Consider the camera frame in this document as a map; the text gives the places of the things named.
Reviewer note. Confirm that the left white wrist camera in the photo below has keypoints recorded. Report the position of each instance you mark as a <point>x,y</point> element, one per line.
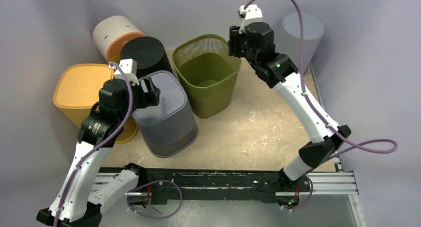
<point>127,67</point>

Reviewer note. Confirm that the olive green waste bin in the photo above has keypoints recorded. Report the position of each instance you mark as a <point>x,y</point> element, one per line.
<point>207,73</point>

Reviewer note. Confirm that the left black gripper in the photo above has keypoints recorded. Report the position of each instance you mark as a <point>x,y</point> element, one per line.
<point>150,98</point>

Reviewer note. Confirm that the multicolour round drawer cabinet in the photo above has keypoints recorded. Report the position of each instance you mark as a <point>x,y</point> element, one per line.
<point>112,34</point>

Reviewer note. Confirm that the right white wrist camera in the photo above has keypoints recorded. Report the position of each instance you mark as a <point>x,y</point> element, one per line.
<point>250,14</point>

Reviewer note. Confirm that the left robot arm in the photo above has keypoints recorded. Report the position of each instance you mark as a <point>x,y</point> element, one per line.
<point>75,205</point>

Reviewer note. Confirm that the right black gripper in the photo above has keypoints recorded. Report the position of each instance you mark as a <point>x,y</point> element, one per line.
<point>235,40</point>

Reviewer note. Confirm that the dark grey mesh waste bin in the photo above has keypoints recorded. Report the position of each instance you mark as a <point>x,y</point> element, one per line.
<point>169,127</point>

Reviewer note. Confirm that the yellow ribbed waste bin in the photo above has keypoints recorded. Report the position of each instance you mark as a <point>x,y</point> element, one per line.
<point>78,90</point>

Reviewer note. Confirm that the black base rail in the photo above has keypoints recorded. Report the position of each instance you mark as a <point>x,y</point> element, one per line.
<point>221,185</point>

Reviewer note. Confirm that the light grey round bin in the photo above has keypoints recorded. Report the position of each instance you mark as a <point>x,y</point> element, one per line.
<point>287,38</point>

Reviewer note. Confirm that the black round waste bin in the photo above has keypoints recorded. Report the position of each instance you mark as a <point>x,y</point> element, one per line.
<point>149,54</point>

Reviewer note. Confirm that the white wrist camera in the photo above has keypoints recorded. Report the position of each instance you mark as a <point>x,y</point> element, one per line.
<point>250,14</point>
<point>127,67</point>

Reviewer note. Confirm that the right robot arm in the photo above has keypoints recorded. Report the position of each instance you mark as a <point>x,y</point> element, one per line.
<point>283,77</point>

